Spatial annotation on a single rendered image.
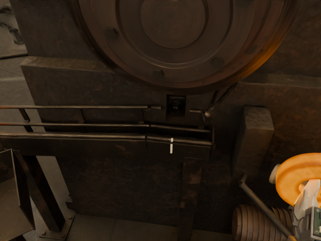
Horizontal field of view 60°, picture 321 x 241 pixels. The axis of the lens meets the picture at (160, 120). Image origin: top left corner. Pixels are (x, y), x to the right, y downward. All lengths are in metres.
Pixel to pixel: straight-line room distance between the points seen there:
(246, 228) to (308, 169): 0.37
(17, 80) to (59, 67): 1.75
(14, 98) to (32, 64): 1.50
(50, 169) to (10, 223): 0.92
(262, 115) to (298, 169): 0.25
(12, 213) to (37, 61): 0.45
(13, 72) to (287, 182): 2.46
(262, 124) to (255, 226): 0.31
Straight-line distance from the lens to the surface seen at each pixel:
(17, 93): 2.46
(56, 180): 1.72
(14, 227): 0.88
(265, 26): 0.61
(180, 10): 0.51
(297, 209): 0.61
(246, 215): 0.93
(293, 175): 0.63
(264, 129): 0.79
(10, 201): 0.93
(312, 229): 0.54
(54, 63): 0.92
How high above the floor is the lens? 1.31
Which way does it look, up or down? 42 degrees down
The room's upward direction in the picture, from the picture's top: straight up
